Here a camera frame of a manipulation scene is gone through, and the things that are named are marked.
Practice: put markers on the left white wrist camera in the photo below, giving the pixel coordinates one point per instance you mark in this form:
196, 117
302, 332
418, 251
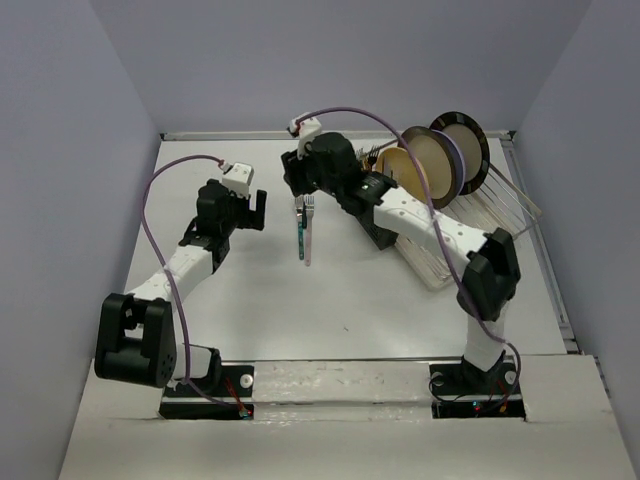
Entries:
237, 178

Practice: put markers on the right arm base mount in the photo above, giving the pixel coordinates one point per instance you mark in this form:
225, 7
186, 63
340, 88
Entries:
453, 397

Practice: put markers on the clear drain tray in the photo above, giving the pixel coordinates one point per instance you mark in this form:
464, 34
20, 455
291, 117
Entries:
484, 213

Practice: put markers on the brown rimmed beige plate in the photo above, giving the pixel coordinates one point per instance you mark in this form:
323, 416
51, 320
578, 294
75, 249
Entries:
432, 152

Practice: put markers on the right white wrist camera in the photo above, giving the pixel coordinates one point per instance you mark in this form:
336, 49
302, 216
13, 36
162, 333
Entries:
305, 128

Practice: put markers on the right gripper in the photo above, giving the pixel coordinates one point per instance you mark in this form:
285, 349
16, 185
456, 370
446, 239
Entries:
296, 172

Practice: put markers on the silver fork pink handle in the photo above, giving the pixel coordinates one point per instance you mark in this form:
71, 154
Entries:
309, 204

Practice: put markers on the black patterned plate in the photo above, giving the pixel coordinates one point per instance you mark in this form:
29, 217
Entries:
471, 140

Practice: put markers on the purple plate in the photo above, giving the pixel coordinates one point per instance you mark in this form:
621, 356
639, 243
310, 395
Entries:
459, 161

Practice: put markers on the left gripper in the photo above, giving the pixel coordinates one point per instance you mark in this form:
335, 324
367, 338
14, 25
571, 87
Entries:
250, 219

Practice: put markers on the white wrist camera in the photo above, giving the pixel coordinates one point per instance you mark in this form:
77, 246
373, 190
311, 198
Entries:
237, 178
305, 128

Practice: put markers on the black handled fork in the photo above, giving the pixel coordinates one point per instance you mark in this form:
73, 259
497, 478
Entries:
371, 158

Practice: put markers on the yellow plate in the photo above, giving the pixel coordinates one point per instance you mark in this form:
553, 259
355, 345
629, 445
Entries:
396, 163

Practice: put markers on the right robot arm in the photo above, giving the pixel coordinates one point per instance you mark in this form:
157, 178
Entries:
484, 265

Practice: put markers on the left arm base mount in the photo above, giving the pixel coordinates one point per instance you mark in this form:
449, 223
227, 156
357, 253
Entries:
231, 399

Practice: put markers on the black utensil caddy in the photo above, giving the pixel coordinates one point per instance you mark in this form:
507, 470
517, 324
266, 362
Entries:
381, 237

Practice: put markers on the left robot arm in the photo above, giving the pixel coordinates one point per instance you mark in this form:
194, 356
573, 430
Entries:
143, 336

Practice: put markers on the wire dish rack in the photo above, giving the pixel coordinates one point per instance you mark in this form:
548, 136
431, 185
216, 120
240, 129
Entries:
493, 187

